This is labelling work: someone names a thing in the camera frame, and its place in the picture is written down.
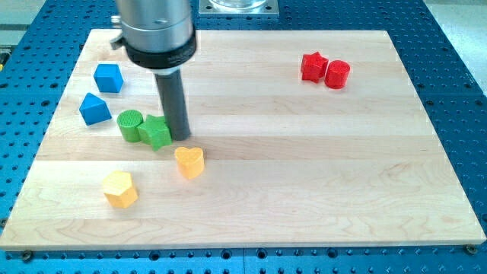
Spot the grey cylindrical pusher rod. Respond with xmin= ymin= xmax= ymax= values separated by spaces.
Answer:
xmin=155 ymin=70 xmax=191 ymax=141

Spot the green star block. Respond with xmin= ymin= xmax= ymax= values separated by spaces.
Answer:
xmin=137 ymin=115 xmax=172 ymax=151

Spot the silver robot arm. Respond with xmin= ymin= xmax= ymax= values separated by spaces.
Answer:
xmin=110 ymin=0 xmax=197 ymax=141

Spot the red star block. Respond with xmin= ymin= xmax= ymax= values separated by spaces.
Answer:
xmin=301 ymin=52 xmax=329 ymax=83

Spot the green cylinder block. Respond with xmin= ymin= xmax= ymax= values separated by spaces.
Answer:
xmin=116 ymin=110 xmax=143 ymax=142

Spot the blue cube block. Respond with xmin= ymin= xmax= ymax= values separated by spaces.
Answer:
xmin=94 ymin=64 xmax=123 ymax=93

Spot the yellow heart block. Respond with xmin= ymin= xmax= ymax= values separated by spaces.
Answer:
xmin=174 ymin=147 xmax=205 ymax=180

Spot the blue triangular prism block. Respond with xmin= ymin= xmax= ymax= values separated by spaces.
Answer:
xmin=78 ymin=93 xmax=112 ymax=126

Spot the yellow hexagon block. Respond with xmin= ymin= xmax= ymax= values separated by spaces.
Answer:
xmin=102 ymin=170 xmax=138 ymax=209

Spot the wooden board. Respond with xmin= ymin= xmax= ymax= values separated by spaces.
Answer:
xmin=1 ymin=30 xmax=485 ymax=250

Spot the red cylinder block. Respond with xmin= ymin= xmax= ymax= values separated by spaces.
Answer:
xmin=324 ymin=60 xmax=351 ymax=89

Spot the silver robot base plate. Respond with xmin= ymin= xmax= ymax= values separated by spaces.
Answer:
xmin=198 ymin=0 xmax=280 ymax=18

